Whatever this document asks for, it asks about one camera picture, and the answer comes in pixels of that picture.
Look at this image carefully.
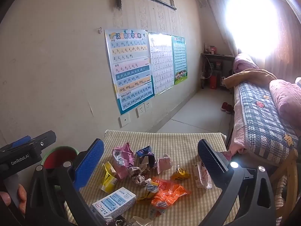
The orange plastic wrapper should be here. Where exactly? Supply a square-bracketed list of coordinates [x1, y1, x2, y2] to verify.
[150, 177, 191, 209]

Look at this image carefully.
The brown paper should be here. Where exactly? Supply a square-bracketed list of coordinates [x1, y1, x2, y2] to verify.
[126, 162, 150, 177]

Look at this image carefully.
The small yellow silver wrapper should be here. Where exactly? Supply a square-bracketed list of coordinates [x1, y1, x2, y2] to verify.
[137, 179, 160, 202]

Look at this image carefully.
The white round-hole wall socket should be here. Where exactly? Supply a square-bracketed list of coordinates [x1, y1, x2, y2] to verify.
[119, 112, 130, 128]

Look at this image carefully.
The red bin with green rim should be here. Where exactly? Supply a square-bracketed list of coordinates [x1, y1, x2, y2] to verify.
[42, 146, 79, 170]

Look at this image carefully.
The white chart wall poster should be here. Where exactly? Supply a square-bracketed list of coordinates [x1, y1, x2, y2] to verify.
[148, 32, 175, 96]

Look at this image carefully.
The beige checked table cover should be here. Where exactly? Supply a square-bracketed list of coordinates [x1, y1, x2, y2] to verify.
[63, 129, 240, 226]

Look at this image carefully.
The dark metal shelf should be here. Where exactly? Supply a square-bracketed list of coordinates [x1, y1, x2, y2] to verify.
[201, 53, 236, 90]

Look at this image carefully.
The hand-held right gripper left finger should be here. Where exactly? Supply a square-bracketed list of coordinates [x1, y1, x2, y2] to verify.
[25, 138, 111, 226]

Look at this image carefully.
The pink white wrapper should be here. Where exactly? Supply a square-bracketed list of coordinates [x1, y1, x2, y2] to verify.
[156, 154, 174, 173]

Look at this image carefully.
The white pink packet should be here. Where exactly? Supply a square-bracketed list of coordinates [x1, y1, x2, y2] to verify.
[194, 161, 213, 189]

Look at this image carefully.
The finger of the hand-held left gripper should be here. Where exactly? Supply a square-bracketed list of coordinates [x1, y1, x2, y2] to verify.
[0, 135, 32, 152]
[30, 131, 57, 154]

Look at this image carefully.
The blue checked sofa cover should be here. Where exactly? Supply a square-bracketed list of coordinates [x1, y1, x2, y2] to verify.
[237, 81, 299, 167]

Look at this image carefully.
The silver foil wrapper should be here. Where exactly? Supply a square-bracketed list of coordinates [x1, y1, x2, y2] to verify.
[132, 174, 152, 188]

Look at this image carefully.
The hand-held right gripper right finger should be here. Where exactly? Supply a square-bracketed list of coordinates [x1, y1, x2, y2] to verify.
[198, 139, 277, 226]

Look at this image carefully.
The wooden sofa frame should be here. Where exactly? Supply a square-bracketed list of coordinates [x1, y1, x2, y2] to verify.
[270, 148, 299, 222]

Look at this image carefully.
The green chart wall poster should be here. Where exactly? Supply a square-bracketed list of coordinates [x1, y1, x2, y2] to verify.
[171, 36, 189, 86]

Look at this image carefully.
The white blue milk carton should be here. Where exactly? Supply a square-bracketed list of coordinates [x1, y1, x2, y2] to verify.
[91, 187, 137, 220]

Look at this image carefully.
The yellow crumpled wrapper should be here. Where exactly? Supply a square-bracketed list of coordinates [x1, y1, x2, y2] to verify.
[101, 161, 118, 193]

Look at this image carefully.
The pink sheet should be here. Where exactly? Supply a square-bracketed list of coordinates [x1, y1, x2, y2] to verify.
[229, 87, 247, 153]

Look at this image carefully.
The blue alphabet wall poster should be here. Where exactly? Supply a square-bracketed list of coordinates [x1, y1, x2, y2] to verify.
[104, 29, 155, 116]

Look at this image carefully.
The dark wall rail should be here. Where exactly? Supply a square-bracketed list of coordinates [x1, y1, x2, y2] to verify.
[146, 0, 177, 11]

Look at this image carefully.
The person's left hand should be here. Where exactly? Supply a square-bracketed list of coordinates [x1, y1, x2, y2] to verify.
[0, 184, 27, 215]

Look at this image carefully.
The blue crumpled wrapper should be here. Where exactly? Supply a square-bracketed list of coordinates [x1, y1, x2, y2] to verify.
[136, 145, 156, 169]

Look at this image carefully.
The pink patterned curtain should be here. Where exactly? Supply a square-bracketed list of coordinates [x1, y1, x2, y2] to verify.
[204, 0, 301, 80]

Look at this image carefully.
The pink folded quilt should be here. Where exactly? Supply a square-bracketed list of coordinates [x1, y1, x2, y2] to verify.
[233, 53, 259, 73]

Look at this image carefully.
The pink quilted pillow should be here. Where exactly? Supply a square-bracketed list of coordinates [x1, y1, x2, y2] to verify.
[269, 79, 301, 132]

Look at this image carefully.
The yellow foil wrapper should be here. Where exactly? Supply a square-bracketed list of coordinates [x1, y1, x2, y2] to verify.
[170, 165, 191, 182]

